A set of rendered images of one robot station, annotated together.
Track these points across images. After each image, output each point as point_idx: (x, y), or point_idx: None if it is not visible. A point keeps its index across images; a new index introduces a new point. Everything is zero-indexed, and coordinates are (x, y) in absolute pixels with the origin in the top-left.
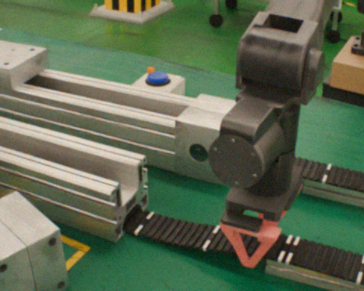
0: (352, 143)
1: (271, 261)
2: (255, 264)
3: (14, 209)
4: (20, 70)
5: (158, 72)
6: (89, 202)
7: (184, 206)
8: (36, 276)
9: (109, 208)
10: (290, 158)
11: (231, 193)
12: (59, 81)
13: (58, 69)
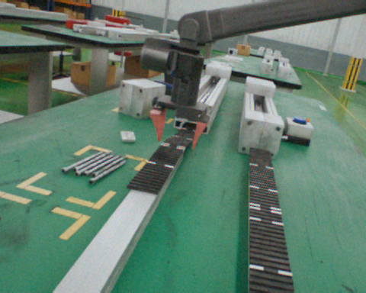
0: (337, 201)
1: None
2: (157, 138)
3: (153, 84)
4: (253, 86)
5: (303, 118)
6: None
7: (212, 141)
8: (131, 100)
9: None
10: (178, 82)
11: (170, 96)
12: (264, 100)
13: None
